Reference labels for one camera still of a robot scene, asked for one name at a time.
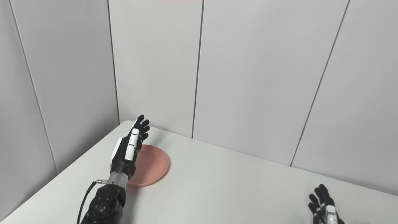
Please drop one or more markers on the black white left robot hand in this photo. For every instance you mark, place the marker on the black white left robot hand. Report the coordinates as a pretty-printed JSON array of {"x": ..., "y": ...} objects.
[{"x": 122, "y": 163}]

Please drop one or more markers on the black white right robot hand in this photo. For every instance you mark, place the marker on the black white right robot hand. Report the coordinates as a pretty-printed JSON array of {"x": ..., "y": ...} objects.
[{"x": 323, "y": 211}]

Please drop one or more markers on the pink round plate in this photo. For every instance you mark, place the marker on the pink round plate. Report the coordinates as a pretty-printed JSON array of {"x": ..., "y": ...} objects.
[{"x": 152, "y": 166}]

